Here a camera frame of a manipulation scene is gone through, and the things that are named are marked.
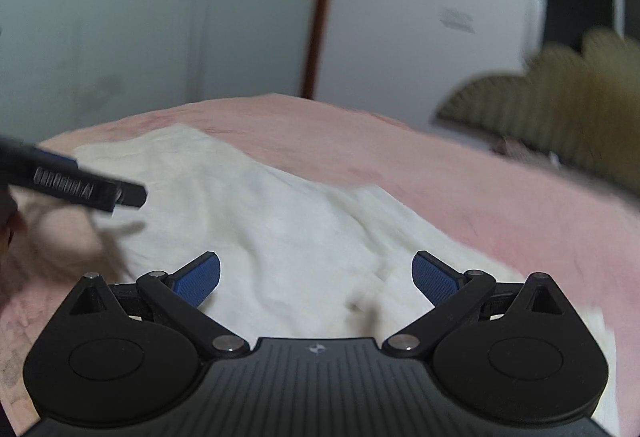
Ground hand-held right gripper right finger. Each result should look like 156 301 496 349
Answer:
382 251 568 359

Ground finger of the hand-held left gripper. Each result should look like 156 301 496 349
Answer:
0 134 149 216

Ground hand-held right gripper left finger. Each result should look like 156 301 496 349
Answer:
67 251 251 359

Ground white pants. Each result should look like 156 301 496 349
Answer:
74 123 621 437

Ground pink blanket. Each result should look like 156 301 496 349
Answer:
0 92 640 437

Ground white wardrobe with flower stickers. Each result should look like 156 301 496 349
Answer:
0 0 333 152

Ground olive padded headboard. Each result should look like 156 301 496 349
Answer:
434 28 640 200

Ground brown wooden door frame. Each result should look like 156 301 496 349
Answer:
300 0 343 102

